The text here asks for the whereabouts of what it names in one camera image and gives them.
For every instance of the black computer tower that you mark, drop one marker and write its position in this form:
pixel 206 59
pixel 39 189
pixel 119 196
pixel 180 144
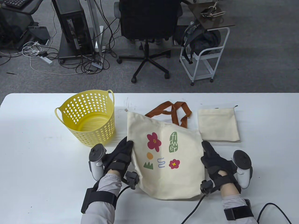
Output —
pixel 72 21

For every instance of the grey metal stand pole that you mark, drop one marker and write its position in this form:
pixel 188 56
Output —
pixel 93 23

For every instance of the black backpack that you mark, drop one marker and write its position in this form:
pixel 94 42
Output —
pixel 205 39

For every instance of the yellow perforated plastic basket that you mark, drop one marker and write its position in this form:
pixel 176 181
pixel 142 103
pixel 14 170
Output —
pixel 93 137

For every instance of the small black sensor module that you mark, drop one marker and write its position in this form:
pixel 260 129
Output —
pixel 132 179
pixel 206 186

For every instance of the dark brown cart board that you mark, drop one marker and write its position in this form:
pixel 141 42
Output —
pixel 217 22

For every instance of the person's right hand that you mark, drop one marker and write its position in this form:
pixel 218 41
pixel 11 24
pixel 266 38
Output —
pixel 219 168

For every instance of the person's left hand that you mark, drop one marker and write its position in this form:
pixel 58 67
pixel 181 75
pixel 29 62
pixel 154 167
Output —
pixel 119 158

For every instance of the white and black controller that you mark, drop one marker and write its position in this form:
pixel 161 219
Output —
pixel 95 168
pixel 244 179

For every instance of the green smartphone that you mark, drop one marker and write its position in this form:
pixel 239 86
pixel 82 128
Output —
pixel 205 12

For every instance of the black office chair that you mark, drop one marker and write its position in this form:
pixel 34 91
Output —
pixel 147 18

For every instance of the person's left forearm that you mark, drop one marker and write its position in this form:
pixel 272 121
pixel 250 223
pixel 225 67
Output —
pixel 107 184

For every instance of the black desk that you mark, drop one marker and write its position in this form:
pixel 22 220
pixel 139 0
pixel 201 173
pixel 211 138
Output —
pixel 32 5

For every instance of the cream canvas bag red flowers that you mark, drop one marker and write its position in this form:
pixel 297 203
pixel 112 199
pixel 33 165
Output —
pixel 177 186

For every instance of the cream canvas bag purple flowers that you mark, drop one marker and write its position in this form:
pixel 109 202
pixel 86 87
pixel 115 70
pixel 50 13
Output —
pixel 217 126

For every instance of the black keyboard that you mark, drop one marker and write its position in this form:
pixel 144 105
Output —
pixel 15 2

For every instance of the white power strip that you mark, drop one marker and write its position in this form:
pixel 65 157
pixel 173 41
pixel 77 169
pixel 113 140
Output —
pixel 46 60

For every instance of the black floor stand base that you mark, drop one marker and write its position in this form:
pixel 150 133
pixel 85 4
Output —
pixel 38 33

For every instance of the white rolling cart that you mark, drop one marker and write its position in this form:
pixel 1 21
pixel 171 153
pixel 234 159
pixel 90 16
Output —
pixel 201 70

